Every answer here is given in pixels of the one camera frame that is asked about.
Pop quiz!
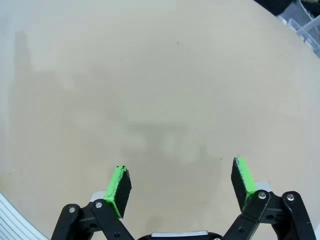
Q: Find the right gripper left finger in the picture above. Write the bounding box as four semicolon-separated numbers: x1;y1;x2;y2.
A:
51;164;141;240

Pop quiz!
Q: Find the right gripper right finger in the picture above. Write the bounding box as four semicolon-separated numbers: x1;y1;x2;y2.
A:
222;156;317;240

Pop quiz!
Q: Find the black bulky object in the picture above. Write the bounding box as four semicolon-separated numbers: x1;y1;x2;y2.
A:
253;0;302;15

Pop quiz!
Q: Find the clear plastic bin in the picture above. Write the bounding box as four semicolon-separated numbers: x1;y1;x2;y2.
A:
276;13;320;60

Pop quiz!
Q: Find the white ribbed aluminium mount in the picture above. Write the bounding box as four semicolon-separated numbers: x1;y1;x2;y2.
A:
0;191;50;240

